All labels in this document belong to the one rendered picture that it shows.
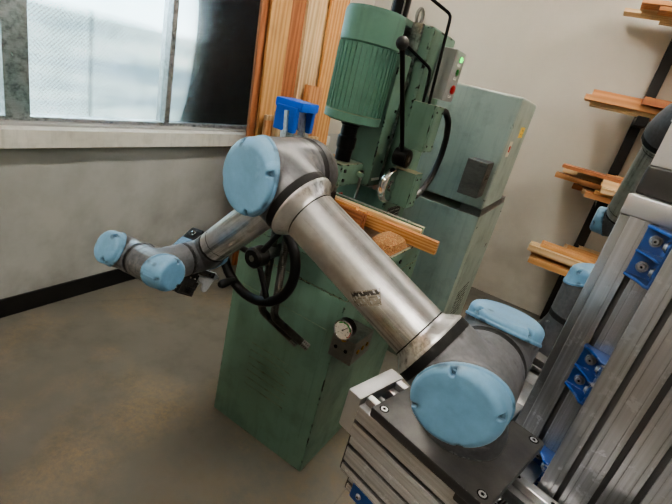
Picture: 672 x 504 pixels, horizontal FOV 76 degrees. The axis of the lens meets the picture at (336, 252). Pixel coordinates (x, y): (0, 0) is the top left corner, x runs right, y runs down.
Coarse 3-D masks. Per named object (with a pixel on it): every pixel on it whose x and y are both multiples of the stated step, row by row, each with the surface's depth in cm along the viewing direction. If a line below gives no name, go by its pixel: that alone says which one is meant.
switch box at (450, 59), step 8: (448, 48) 140; (448, 56) 141; (456, 56) 140; (464, 56) 146; (440, 64) 143; (448, 64) 141; (456, 64) 142; (440, 72) 143; (448, 72) 142; (432, 80) 145; (440, 80) 144; (448, 80) 143; (456, 80) 148; (440, 88) 144; (448, 88) 145; (432, 96) 146; (440, 96) 145
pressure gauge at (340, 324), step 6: (342, 318) 125; (348, 318) 125; (336, 324) 125; (342, 324) 124; (348, 324) 122; (354, 324) 124; (336, 330) 125; (348, 330) 123; (354, 330) 124; (342, 336) 125; (348, 336) 123
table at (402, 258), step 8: (264, 232) 128; (368, 232) 133; (376, 232) 135; (280, 240) 125; (408, 248) 128; (416, 248) 134; (392, 256) 119; (400, 256) 124; (408, 256) 131; (400, 264) 127
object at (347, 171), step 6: (342, 162) 137; (348, 162) 140; (354, 162) 142; (342, 168) 134; (348, 168) 137; (354, 168) 140; (360, 168) 144; (342, 174) 135; (348, 174) 138; (354, 174) 142; (342, 180) 136; (348, 180) 140; (354, 180) 144; (336, 186) 141
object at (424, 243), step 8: (368, 216) 137; (376, 216) 137; (368, 224) 137; (376, 224) 136; (384, 224) 134; (392, 224) 133; (400, 232) 132; (408, 232) 131; (416, 232) 131; (408, 240) 131; (416, 240) 130; (424, 240) 128; (432, 240) 127; (424, 248) 129; (432, 248) 128
